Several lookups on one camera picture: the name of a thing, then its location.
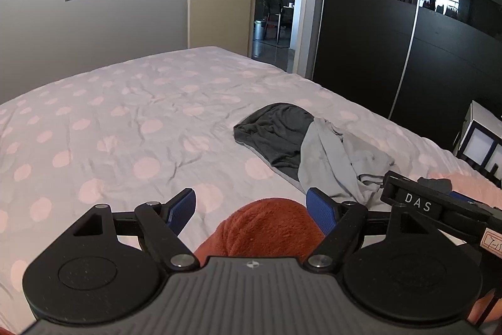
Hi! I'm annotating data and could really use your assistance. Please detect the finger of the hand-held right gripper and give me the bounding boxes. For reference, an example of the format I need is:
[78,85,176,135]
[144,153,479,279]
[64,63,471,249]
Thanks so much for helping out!
[380,171,451,220]

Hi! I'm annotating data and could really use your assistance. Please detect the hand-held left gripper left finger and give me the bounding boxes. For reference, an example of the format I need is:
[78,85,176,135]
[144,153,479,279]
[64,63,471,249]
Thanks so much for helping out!
[67,189,199,272]

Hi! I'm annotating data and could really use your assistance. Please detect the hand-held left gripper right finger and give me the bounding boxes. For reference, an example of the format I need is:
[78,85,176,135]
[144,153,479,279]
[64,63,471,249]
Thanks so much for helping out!
[306,187,444,272]

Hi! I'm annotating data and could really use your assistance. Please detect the light grey pants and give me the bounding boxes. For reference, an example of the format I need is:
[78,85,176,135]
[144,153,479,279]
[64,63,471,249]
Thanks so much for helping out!
[297,117,396,207]

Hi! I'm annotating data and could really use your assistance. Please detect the pink cloth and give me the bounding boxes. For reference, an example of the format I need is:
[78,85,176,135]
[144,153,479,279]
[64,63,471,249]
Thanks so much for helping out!
[429,171,502,211]

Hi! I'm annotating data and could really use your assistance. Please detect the orange fleece cloth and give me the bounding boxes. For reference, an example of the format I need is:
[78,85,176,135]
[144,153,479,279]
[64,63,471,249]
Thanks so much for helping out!
[193,197,327,268]

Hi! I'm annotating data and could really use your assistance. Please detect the white cabinet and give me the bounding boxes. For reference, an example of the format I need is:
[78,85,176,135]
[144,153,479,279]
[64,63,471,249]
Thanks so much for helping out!
[452,100,502,184]

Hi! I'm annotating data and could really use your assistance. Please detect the dark grey garment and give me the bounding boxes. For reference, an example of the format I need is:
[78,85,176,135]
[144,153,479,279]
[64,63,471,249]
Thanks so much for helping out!
[233,103,316,181]

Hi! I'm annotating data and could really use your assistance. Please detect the bed with pink dotted sheet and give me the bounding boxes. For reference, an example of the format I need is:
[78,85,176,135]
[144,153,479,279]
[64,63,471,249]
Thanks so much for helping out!
[0,46,502,335]

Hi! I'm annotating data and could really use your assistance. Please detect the black wardrobe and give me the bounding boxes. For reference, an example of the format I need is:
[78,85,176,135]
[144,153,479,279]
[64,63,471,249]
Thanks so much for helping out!
[312,0,502,157]

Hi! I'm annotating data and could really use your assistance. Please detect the dark chair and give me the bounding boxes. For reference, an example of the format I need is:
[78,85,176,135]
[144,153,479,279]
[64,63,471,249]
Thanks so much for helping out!
[274,3,296,46]

